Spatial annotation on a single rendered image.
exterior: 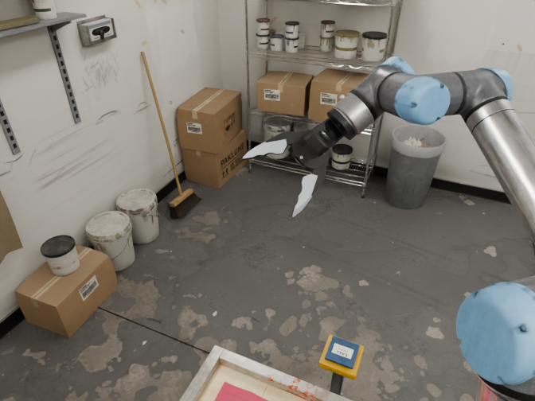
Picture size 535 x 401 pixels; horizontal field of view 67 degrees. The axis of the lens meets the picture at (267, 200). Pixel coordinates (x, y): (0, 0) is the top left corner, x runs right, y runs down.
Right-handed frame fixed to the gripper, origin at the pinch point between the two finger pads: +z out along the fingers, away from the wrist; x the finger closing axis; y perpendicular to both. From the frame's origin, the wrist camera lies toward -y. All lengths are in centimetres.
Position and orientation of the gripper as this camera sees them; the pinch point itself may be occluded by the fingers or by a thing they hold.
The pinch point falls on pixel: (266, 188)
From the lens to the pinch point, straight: 79.3
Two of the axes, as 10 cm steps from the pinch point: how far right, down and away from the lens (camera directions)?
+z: -7.5, 6.5, 0.7
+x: -6.5, -7.6, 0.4
